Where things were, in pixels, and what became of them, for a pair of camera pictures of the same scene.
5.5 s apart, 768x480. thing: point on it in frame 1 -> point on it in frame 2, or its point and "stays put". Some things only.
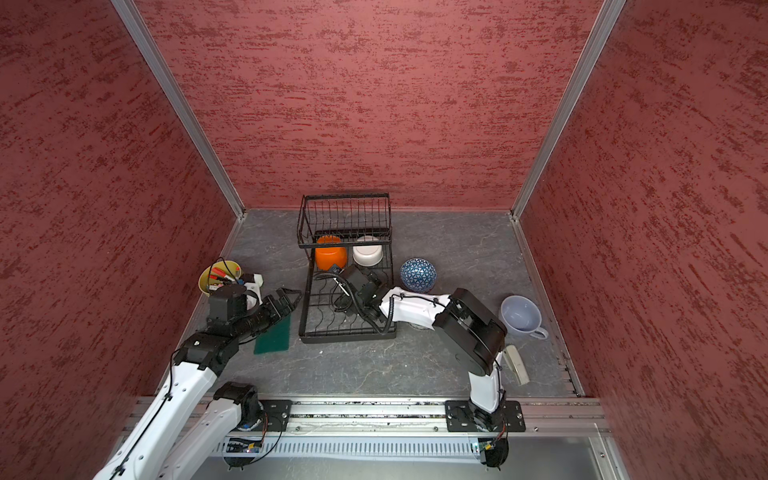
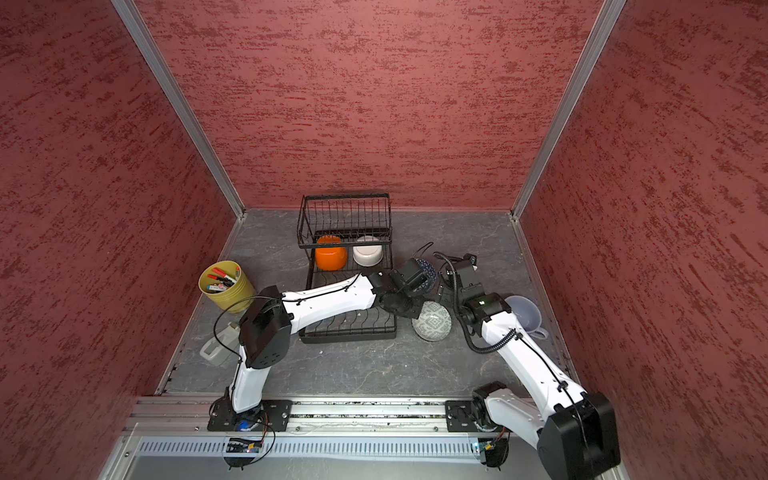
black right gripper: [347, 304] -> [445, 288]
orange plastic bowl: [326, 257] stays put
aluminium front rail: [544, 417] stays put
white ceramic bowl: [367, 255] stays put
